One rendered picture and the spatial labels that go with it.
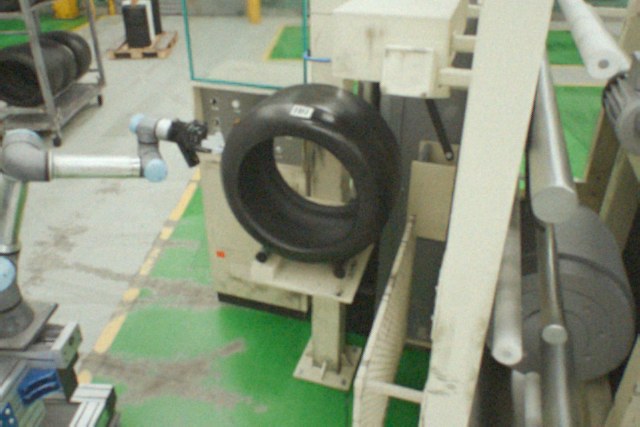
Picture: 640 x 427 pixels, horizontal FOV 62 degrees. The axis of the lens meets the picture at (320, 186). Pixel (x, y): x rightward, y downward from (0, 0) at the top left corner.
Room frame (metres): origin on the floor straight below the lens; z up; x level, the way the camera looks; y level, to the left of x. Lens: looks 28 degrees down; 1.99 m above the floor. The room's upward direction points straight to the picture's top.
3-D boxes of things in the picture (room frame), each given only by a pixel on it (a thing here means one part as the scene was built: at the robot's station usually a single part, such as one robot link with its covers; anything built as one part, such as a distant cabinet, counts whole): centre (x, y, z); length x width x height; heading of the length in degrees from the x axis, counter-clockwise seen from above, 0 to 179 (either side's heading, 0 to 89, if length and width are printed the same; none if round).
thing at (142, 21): (8.01, 2.64, 0.38); 1.20 x 0.80 x 0.76; 5
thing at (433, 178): (1.71, -0.41, 1.05); 0.20 x 0.15 x 0.30; 162
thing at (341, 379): (1.86, -0.04, 0.02); 0.27 x 0.27 x 0.04; 72
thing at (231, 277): (2.40, 0.27, 0.63); 0.56 x 0.41 x 1.27; 72
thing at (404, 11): (1.40, -0.23, 1.71); 0.61 x 0.25 x 0.15; 162
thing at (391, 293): (1.29, -0.23, 0.65); 0.90 x 0.02 x 0.70; 162
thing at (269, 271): (1.66, 0.15, 0.83); 0.36 x 0.09 x 0.06; 162
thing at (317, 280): (1.61, 0.02, 0.80); 0.37 x 0.36 x 0.02; 72
